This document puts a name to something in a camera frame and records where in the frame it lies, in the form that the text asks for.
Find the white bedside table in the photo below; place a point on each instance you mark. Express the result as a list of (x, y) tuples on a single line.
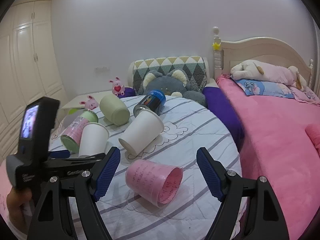
[(75, 102)]

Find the blue metal can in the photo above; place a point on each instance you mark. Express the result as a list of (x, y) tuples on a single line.
[(153, 101)]

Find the pink plastic cup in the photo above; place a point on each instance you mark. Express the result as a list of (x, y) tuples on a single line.
[(155, 182)]

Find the blue cartoon pillow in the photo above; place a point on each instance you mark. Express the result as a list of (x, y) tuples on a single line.
[(265, 88)]

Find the pink pillow right edge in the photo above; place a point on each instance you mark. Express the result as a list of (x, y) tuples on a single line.
[(313, 132)]

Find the green pink labelled can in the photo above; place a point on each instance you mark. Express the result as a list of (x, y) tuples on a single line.
[(71, 137)]

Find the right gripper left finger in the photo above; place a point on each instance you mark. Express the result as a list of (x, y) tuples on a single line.
[(52, 218)]

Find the person's left hand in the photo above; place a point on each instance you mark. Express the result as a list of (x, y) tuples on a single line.
[(15, 200)]

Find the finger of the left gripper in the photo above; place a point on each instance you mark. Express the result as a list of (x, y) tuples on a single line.
[(62, 154)]

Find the pink bunny plush upper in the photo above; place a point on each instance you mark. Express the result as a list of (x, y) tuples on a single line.
[(117, 87)]

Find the triangle pattern quilted cushion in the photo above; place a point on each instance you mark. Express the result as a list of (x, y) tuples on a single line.
[(195, 67)]

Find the heart pattern sheet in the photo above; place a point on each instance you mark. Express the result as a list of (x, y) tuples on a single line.
[(55, 138)]

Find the grey cat plush cushion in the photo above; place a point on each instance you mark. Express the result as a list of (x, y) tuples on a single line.
[(175, 84)]

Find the pink bunny plush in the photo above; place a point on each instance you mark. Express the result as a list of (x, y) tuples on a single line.
[(91, 103), (117, 87)]

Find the pink bed blanket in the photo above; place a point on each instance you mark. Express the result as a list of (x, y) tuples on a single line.
[(277, 146)]

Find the green ceramic cup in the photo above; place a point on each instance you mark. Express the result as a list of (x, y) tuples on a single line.
[(114, 110)]

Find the yellow star ornament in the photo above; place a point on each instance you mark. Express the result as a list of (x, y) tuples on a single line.
[(216, 46)]

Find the white wardrobe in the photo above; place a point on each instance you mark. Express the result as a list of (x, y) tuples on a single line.
[(28, 67)]

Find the white curtain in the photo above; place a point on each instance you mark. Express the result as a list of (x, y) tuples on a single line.
[(315, 77)]

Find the white wall socket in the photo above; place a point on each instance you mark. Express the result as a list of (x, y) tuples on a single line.
[(101, 69)]

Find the pink bunny plush lower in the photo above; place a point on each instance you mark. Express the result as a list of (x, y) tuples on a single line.
[(91, 103)]

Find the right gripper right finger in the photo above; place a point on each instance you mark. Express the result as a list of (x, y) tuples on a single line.
[(265, 219)]

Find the white pink dog plush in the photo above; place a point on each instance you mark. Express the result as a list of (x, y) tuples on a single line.
[(261, 71)]

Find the pink quilt left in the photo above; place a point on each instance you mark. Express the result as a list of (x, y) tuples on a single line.
[(5, 188)]

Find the white paper cup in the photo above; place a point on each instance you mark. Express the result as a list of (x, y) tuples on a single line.
[(93, 140), (146, 127)]

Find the grey flower cushion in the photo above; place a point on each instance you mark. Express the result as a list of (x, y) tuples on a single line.
[(71, 116)]

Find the cream wooden headboard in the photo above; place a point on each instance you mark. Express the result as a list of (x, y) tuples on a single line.
[(265, 49)]

